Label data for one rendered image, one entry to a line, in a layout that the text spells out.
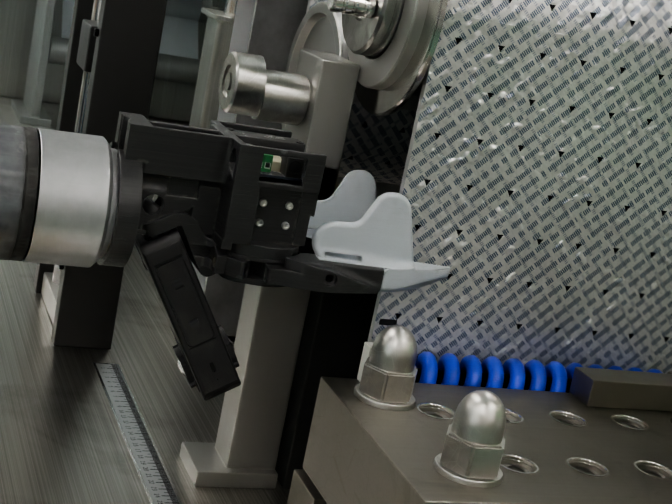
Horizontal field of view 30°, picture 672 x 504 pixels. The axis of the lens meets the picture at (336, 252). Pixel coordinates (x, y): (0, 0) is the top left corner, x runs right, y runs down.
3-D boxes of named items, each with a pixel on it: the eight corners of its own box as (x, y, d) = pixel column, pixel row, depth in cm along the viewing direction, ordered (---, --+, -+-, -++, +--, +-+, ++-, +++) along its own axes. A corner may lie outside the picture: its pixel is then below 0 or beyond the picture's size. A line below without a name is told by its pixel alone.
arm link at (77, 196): (27, 279, 68) (12, 236, 75) (111, 286, 69) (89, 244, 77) (46, 143, 66) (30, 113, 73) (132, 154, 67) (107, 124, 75)
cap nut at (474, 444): (422, 454, 66) (440, 375, 65) (483, 457, 67) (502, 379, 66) (450, 486, 63) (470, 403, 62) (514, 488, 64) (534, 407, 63)
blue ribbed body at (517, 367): (372, 390, 80) (383, 340, 80) (652, 408, 88) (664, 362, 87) (392, 413, 77) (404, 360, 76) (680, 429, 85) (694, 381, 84)
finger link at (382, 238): (478, 210, 74) (327, 186, 72) (456, 304, 75) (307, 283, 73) (464, 198, 77) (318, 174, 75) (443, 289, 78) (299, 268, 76)
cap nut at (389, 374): (344, 384, 74) (360, 312, 73) (401, 387, 76) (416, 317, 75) (366, 409, 71) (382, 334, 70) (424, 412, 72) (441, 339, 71)
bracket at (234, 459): (172, 456, 91) (247, 38, 84) (256, 460, 93) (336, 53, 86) (187, 488, 87) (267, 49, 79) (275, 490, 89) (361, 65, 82)
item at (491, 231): (361, 368, 80) (422, 84, 76) (665, 389, 89) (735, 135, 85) (364, 371, 80) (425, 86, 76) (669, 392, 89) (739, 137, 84)
